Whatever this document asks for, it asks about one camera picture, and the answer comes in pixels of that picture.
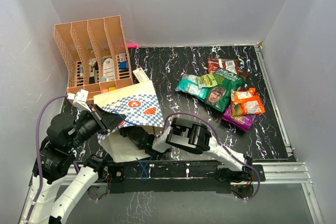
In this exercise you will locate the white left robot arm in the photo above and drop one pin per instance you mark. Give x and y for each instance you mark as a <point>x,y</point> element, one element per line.
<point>54,159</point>

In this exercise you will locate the white label bottle in organizer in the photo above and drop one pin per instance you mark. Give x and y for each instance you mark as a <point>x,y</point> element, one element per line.
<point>108,69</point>

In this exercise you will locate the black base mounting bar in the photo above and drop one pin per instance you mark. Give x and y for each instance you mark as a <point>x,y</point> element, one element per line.
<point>182,176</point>

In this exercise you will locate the purple snack bag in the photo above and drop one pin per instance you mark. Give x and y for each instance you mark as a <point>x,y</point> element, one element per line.
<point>243,122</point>

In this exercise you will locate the orange plastic file organizer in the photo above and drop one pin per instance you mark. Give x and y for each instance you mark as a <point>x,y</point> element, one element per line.
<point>87,43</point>

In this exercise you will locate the small white red box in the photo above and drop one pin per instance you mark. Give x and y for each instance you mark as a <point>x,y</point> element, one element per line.
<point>140,75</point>

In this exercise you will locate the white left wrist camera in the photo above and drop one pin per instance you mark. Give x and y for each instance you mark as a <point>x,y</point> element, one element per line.
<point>79,100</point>

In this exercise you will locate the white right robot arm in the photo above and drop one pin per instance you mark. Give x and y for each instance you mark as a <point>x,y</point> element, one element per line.
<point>194,138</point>

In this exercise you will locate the white tube in organizer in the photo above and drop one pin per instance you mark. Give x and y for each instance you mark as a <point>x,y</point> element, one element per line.
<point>81,71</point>

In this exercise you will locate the orange snack packet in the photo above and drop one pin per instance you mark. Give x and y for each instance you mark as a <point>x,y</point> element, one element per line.
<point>246,103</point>

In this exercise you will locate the red doritos bag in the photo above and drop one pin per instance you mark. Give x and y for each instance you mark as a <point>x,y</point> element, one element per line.
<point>215,63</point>

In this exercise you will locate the brown kettle chips bag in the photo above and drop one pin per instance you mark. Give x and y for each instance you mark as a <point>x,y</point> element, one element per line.
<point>242,73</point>

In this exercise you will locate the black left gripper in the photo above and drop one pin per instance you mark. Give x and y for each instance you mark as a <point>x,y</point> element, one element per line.
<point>106,120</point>

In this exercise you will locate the teal foxs candy bag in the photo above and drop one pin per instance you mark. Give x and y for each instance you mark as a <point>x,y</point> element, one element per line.
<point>188,84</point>

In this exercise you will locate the blue item in organizer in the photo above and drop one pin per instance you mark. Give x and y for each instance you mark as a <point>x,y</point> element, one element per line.
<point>124,65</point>

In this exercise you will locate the green snack bag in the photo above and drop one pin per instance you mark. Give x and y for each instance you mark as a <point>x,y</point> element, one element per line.
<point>219,97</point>

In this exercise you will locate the yellow green snack packet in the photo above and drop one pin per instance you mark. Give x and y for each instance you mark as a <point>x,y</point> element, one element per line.
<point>206,81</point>

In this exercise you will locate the blue checkered paper bag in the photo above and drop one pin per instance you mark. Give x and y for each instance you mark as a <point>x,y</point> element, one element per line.
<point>140,105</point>

